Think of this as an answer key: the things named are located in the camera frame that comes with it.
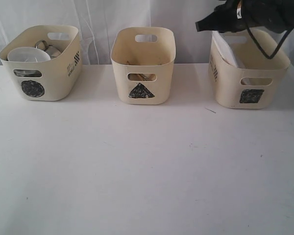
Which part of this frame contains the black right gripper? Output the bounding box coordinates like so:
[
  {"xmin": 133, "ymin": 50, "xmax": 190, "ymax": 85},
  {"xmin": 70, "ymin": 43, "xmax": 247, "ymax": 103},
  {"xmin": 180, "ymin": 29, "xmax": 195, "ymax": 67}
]
[{"xmin": 195, "ymin": 0, "xmax": 268, "ymax": 34}]

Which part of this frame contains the white square plate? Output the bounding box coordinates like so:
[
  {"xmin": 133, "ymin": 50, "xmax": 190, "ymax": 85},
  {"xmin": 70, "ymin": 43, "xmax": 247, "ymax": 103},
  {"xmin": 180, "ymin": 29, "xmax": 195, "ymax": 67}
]
[{"xmin": 212, "ymin": 31, "xmax": 255, "ymax": 86}]

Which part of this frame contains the wooden chopstick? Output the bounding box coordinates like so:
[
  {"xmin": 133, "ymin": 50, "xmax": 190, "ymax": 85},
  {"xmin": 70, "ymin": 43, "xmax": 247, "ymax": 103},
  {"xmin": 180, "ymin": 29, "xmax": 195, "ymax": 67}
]
[{"xmin": 128, "ymin": 73, "xmax": 155, "ymax": 81}]

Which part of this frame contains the steel mug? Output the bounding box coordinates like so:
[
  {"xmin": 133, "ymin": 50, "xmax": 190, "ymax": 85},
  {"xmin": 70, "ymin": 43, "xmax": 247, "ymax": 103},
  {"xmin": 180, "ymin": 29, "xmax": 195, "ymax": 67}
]
[{"xmin": 35, "ymin": 40, "xmax": 62, "ymax": 59}]

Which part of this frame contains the white ceramic bowl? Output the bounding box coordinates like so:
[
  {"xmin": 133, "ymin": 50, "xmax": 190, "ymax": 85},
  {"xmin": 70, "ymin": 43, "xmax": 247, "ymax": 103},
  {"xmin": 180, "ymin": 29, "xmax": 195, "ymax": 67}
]
[{"xmin": 7, "ymin": 47, "xmax": 51, "ymax": 63}]

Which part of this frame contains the steel bowl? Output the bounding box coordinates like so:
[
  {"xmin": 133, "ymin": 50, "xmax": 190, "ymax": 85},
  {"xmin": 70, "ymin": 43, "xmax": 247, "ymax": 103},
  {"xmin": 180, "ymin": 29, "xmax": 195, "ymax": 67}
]
[{"xmin": 13, "ymin": 70, "xmax": 42, "ymax": 77}]

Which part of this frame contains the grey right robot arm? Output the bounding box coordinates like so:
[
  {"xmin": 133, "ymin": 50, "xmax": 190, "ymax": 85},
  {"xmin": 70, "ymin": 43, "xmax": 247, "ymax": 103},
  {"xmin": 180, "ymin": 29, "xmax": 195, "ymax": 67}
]
[{"xmin": 196, "ymin": 0, "xmax": 294, "ymax": 33}]

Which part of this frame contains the cream bin with square mark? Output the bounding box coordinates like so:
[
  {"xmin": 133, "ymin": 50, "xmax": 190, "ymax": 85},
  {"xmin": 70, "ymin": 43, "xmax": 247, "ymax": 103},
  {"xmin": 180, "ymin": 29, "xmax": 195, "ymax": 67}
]
[{"xmin": 208, "ymin": 31, "xmax": 291, "ymax": 109}]

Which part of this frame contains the cream bin with triangle mark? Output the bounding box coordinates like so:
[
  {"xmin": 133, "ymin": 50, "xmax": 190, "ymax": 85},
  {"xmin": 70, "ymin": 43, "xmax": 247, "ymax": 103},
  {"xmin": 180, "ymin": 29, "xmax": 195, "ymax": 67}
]
[{"xmin": 111, "ymin": 27, "xmax": 176, "ymax": 105}]

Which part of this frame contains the white backdrop curtain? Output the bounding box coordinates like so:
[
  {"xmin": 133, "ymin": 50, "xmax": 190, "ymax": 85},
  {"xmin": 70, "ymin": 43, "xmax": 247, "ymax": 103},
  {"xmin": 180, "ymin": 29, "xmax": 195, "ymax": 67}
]
[{"xmin": 0, "ymin": 0, "xmax": 294, "ymax": 66}]

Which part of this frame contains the cream bin with circle mark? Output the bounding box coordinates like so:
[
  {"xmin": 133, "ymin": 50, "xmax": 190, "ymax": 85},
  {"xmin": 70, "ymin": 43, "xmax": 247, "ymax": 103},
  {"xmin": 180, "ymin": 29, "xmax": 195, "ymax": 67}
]
[{"xmin": 0, "ymin": 25, "xmax": 82, "ymax": 101}]

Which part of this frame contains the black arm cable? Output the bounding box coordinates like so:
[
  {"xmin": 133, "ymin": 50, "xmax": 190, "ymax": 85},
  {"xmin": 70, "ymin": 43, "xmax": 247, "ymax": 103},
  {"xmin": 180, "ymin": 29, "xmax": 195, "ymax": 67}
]
[{"xmin": 242, "ymin": 14, "xmax": 294, "ymax": 60}]

